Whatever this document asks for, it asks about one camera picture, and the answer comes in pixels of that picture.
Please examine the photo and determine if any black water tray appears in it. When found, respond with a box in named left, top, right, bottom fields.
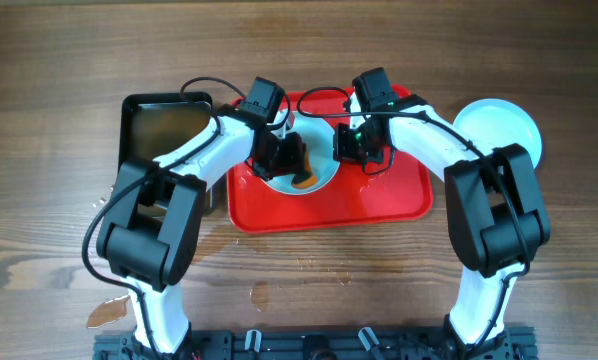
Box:
left=118, top=92, right=212, bottom=167

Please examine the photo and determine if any orange green scrub sponge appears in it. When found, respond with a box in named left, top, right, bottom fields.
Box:
left=291, top=148, right=317, bottom=189

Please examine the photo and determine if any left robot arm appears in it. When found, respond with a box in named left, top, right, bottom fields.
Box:
left=84, top=115, right=316, bottom=359

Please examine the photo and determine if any light blue plate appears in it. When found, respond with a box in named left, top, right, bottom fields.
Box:
left=266, top=112, right=340, bottom=196
left=453, top=98, right=543, bottom=168

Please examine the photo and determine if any light blue plate bottom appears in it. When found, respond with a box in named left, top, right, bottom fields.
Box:
left=453, top=98, right=543, bottom=168

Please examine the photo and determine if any red serving tray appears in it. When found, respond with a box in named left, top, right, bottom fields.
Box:
left=223, top=83, right=434, bottom=235

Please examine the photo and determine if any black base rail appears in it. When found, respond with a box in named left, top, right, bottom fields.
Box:
left=92, top=327, right=539, bottom=360

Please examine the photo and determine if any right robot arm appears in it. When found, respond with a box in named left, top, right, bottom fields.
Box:
left=344, top=96, right=551, bottom=357

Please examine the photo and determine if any light blue plate top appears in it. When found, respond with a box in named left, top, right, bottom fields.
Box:
left=266, top=112, right=340, bottom=196

